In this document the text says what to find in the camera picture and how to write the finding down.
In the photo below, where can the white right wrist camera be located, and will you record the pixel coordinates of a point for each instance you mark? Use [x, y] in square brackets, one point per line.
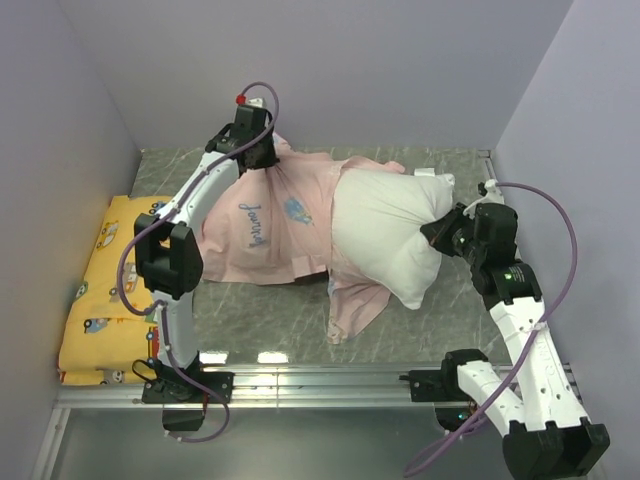
[490, 192]

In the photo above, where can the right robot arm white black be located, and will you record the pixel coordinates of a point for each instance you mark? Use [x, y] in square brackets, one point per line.
[546, 432]

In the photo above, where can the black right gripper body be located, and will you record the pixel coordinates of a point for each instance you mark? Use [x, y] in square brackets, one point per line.
[457, 236]

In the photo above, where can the white pillow insert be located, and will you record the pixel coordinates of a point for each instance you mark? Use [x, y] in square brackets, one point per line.
[376, 225]

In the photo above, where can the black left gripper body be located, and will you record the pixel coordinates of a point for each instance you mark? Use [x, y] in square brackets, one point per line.
[265, 153]

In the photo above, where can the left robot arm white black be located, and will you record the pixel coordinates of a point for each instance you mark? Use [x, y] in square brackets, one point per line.
[166, 250]

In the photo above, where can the aluminium front rail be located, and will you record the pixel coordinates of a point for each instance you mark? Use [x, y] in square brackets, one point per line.
[285, 422]

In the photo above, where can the yellow cartoon car pillow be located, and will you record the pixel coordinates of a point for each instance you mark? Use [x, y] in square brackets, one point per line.
[102, 339]

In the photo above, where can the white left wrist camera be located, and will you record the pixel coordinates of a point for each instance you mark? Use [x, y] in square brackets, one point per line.
[245, 99]

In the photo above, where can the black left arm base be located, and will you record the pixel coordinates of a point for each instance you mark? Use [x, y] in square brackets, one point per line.
[185, 395]

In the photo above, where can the pink pillowcase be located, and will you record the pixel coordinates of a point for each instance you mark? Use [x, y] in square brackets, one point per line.
[274, 226]

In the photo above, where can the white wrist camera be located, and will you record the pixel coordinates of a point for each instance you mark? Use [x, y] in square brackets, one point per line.
[490, 192]
[245, 99]

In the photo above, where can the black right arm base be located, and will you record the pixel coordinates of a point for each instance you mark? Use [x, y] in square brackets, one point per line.
[435, 395]

